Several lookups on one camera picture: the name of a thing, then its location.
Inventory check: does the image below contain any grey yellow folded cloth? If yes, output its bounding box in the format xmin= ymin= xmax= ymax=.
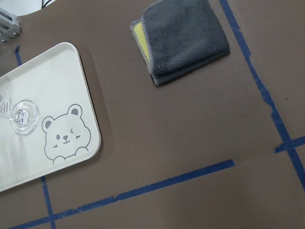
xmin=130 ymin=0 xmax=230 ymax=86

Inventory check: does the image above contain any cream bear serving tray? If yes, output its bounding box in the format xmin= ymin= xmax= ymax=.
xmin=0 ymin=42 xmax=101 ymax=191

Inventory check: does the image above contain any aluminium frame post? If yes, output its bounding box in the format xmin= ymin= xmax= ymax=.
xmin=0 ymin=8 xmax=22 ymax=43

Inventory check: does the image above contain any clear wine glass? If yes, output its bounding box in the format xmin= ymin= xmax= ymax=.
xmin=0 ymin=100 xmax=39 ymax=136

